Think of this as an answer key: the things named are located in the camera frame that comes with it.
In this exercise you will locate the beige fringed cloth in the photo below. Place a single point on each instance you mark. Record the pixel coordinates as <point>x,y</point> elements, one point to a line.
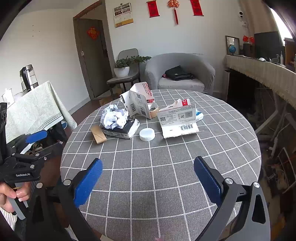
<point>261,71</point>

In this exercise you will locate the crumpled paper ball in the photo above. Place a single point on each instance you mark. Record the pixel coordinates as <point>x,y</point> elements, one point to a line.
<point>107,113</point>
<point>119,119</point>

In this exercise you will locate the brown cardboard box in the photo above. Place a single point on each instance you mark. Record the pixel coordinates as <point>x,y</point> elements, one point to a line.
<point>107,100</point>

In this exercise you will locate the glass electric kettle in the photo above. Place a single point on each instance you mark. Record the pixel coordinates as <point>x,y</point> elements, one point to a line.
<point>29,78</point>

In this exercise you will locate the white wrapper red label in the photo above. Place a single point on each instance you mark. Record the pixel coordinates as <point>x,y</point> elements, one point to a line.
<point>175,104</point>

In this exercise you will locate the white paper bag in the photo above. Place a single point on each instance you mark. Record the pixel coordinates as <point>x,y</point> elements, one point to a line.
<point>178,120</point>

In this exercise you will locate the black bag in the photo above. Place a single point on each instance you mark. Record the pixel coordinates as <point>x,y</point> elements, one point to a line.
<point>179,73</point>

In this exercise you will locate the red wall scroll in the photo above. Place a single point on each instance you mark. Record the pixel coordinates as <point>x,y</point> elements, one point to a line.
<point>196,7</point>
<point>153,8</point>

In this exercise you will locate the grey checked tablecloth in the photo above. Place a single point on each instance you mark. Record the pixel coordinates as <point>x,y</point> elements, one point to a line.
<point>161,162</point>

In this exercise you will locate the clear plastic jug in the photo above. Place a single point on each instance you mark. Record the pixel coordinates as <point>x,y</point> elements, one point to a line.
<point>8,98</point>

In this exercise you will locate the beige curtain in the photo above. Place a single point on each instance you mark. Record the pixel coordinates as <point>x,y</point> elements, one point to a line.
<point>256,16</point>

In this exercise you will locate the picture frame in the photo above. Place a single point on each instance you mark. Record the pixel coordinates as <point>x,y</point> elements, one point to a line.
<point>229,39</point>

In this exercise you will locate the black monitor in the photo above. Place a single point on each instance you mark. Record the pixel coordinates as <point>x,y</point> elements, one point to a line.
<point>268,45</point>

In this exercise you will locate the pale patterned tablecloth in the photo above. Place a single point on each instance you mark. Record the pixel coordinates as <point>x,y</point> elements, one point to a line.
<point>34,109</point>

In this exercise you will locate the white plastic lid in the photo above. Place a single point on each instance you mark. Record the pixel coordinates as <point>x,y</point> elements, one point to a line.
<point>147,134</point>

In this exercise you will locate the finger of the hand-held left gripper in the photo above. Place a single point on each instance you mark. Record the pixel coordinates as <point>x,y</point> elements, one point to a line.
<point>35,137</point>
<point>39,156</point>

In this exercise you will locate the person's left forearm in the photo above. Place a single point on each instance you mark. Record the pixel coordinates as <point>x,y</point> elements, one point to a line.
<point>8,219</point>

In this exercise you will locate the white folded card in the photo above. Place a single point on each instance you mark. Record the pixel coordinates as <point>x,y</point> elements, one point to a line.
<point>136,104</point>

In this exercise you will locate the grey armchair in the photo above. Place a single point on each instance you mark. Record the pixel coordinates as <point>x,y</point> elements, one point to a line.
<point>201,69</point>

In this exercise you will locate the black tissue packet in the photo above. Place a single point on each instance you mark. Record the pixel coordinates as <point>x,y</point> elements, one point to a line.
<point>120,132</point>

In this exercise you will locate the red paper door ornament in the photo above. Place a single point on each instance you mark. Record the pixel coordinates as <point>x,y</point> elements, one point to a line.
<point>93,33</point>

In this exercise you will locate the small red flags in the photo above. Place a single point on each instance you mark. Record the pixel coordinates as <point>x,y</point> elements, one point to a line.
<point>248,39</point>

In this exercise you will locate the person's left hand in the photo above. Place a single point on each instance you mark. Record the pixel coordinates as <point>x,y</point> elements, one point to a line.
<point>8,192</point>

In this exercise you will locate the pink small thing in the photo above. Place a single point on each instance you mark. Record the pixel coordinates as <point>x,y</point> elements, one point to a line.
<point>159,238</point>

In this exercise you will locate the potted plant white pot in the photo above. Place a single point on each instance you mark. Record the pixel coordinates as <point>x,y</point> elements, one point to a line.
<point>121,70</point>

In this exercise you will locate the wall calendar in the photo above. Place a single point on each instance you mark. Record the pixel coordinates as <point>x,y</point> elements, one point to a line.
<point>123,16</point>

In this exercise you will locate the blue white wrapper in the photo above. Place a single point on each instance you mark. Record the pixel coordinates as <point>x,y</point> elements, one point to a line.
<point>199,115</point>

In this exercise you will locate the grey dining chair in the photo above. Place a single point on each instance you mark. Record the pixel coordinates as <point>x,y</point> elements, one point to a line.
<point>126,80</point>

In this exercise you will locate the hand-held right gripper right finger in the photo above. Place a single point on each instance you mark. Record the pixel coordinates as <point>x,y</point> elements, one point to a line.
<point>208,180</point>

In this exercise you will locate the white power strip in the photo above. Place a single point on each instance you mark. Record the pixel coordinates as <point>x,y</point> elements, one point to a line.
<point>275,147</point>

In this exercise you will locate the red white carton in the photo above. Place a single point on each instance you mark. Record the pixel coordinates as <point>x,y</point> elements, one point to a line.
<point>144,89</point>

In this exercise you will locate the white bottle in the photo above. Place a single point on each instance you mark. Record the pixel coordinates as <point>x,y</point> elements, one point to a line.
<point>282,58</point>

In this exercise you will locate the white metal frame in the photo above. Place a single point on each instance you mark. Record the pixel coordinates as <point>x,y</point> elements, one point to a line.
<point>272,118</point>

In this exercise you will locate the brown wooden box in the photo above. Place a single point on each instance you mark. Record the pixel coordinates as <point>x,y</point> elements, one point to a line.
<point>248,49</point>

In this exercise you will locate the white security camera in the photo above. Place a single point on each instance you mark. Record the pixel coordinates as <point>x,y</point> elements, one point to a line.
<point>241,15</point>

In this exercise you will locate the red knot hanging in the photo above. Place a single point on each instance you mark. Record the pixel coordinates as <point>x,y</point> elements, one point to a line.
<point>174,5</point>

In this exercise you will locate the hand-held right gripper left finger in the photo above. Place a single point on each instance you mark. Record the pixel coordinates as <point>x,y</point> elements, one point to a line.
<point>87,183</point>

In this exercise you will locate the blue desk globe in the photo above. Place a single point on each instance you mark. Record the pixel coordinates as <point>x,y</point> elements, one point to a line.
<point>232,49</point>

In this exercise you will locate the brown cardboard piece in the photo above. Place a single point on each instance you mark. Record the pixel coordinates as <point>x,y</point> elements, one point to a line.
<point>98,135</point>

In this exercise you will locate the grey door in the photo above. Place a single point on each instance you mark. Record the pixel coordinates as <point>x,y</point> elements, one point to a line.
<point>94,60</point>

